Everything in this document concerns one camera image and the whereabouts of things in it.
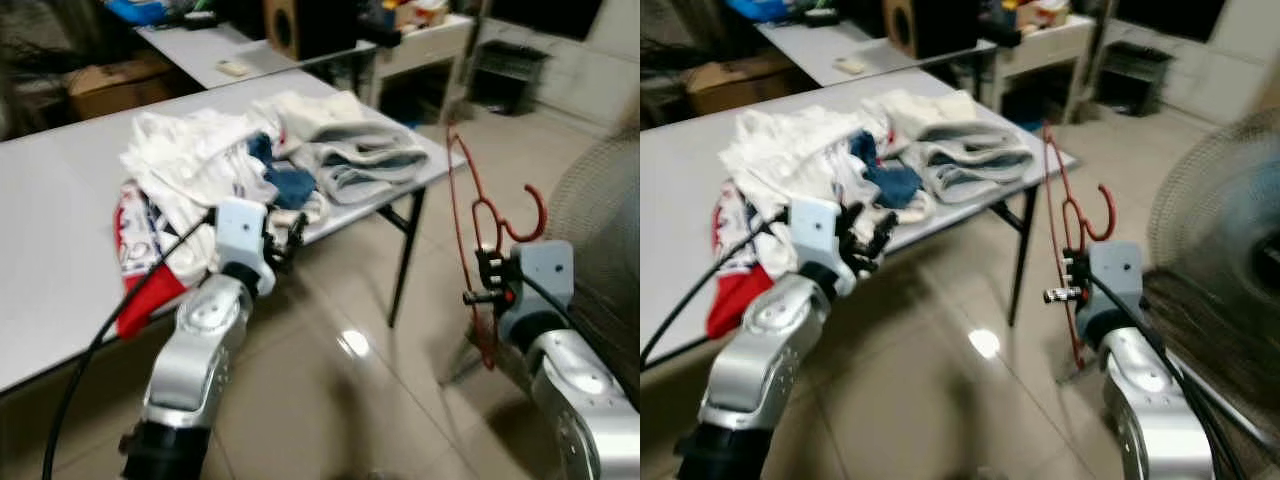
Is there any brown black loudspeaker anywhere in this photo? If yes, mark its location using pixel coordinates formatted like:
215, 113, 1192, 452
882, 0, 976, 59
262, 0, 361, 61

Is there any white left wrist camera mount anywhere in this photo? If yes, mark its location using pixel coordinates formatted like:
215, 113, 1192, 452
788, 197, 844, 282
213, 197, 272, 277

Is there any grey striped white garment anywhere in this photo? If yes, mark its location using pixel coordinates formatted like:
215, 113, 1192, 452
900, 125, 1037, 207
300, 125, 432, 207

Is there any grey side table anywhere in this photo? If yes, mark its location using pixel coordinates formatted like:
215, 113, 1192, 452
135, 15, 381, 91
755, 15, 1001, 89

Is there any blue plastic object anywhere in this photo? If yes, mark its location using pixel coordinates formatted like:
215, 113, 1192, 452
725, 0, 792, 24
105, 0, 167, 26

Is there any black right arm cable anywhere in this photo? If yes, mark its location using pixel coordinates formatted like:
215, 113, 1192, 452
1090, 275, 1253, 480
515, 275, 641, 411

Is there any black standing fan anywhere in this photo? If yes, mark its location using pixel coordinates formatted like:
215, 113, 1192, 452
545, 125, 641, 401
1140, 105, 1280, 461

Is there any red garment with white lettering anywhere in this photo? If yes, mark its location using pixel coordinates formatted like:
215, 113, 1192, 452
705, 180, 793, 342
113, 183, 189, 342

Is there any white shirt with prints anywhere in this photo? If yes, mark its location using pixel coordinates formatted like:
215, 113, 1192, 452
718, 108, 883, 263
120, 108, 283, 263

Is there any brown cardboard box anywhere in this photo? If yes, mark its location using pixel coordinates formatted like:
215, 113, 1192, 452
68, 55, 177, 122
685, 55, 797, 117

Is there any cream folded garment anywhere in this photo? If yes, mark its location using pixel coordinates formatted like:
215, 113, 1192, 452
255, 90, 377, 142
865, 88, 987, 142

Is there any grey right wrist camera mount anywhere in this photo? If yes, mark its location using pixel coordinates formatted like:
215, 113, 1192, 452
1076, 240, 1147, 347
497, 240, 577, 347

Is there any blue cloth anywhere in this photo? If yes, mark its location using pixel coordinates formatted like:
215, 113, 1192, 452
850, 130, 922, 212
247, 132, 317, 212

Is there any black flat screen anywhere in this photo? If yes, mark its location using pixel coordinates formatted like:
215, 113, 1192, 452
490, 0, 606, 41
1115, 0, 1226, 41

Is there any small white desk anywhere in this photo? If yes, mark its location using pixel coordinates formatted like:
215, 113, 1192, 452
375, 12, 476, 126
990, 12, 1096, 126

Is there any red clothes hanger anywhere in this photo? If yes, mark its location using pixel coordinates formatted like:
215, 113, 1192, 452
445, 123, 550, 372
1040, 120, 1117, 372

